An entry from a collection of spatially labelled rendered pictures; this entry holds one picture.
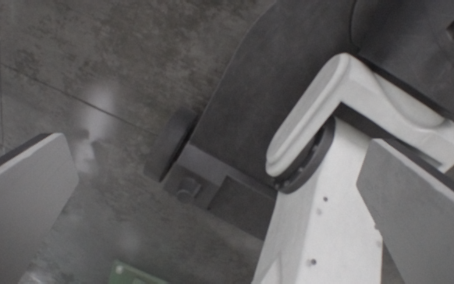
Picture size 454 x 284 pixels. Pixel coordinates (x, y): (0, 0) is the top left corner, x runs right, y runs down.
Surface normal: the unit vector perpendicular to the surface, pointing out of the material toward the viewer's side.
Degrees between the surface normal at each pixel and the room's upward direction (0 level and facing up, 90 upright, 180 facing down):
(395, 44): 58
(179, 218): 0
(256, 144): 0
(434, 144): 0
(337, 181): 49
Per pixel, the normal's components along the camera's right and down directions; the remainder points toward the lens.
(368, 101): -0.17, 0.45
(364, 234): 0.33, -0.46
